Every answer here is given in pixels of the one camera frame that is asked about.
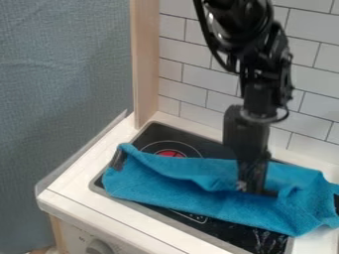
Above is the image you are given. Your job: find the toy stove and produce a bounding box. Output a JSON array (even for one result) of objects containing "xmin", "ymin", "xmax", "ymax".
[{"xmin": 88, "ymin": 120, "xmax": 297, "ymax": 254}]

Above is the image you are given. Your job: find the blue cloth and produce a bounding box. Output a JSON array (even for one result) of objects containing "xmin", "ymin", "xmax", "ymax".
[{"xmin": 100, "ymin": 142, "xmax": 339, "ymax": 238}]

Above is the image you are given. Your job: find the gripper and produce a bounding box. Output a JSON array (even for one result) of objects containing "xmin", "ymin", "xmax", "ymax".
[{"xmin": 221, "ymin": 104, "xmax": 280, "ymax": 198}]

